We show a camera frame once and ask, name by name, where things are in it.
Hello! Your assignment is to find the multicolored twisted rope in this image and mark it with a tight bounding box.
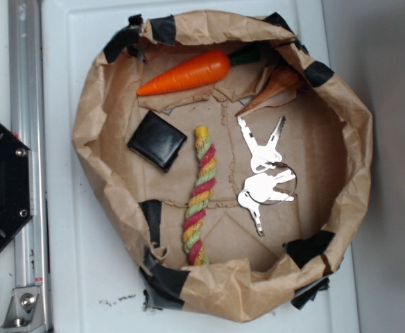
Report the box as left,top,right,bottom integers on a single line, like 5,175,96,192
182,126,218,266

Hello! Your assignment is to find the black square wallet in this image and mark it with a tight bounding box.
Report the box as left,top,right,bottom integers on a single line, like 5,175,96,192
127,111,187,173

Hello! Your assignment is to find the silver key bunch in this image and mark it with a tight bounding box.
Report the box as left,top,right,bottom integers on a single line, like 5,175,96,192
237,116,297,237

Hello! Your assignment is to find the orange plastic toy carrot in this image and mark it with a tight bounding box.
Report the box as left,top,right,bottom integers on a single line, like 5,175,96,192
137,45,261,96

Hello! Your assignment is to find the orange cone seashell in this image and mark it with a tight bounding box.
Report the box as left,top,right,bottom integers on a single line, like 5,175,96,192
235,65,306,117

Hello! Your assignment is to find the white tray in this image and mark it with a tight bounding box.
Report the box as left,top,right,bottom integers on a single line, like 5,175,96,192
42,1,359,332

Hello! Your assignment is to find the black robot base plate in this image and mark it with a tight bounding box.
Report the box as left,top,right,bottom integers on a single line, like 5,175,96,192
0,123,32,252

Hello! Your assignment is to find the aluminium extrusion rail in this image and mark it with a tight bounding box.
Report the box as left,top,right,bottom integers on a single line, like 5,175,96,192
8,1,53,332

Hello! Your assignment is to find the metal corner bracket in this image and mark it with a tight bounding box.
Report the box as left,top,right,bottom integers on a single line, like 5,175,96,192
0,286,47,333

